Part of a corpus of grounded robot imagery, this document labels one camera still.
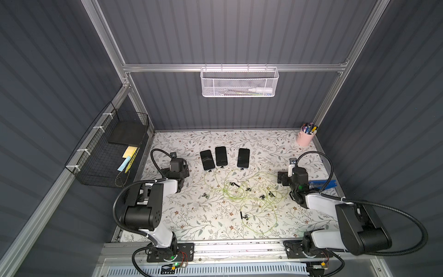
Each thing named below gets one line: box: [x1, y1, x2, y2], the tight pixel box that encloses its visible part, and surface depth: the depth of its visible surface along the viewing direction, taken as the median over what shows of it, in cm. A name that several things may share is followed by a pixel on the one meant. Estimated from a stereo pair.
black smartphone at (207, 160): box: [199, 149, 216, 171], surface depth 108 cm
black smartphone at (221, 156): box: [215, 146, 228, 167], surface depth 111 cm
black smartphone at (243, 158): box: [237, 148, 250, 168], surface depth 108 cm
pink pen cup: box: [296, 122, 319, 148], surface depth 107 cm
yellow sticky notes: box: [122, 146, 138, 159], surface depth 77 cm
